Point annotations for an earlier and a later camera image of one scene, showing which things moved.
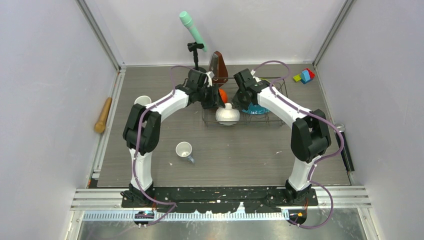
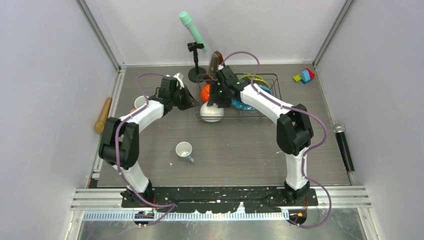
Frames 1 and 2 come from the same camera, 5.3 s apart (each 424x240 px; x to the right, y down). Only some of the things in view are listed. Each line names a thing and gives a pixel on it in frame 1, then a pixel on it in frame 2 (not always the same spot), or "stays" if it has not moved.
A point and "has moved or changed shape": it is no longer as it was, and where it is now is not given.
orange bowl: [224, 95] has moved or changed shape
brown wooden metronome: [217, 65] stays
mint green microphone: [186, 20] stays
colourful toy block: [306, 76] stays
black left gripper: [215, 101] → [191, 102]
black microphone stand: [194, 46] stays
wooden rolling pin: [99, 127] stays
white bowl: [227, 115] → [212, 113]
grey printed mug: [184, 149] stays
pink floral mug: [143, 100] stays
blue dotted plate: [256, 109] has moved or changed shape
